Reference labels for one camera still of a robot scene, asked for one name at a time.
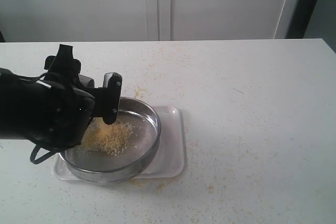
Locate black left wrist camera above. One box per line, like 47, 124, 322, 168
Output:
44, 44, 81, 86

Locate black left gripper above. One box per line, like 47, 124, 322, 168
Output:
25, 73, 122, 151

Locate white plastic tray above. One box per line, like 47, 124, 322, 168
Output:
52, 106, 185, 180

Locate stainless steel cup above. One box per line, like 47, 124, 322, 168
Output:
78, 72, 122, 88

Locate white cabinet doors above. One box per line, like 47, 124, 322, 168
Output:
1, 0, 297, 42

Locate yellow white grain pile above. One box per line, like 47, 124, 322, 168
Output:
80, 118, 133, 156

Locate round steel mesh sieve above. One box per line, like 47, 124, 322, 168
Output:
60, 97, 161, 185

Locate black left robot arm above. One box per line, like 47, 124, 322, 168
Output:
1, 69, 122, 152

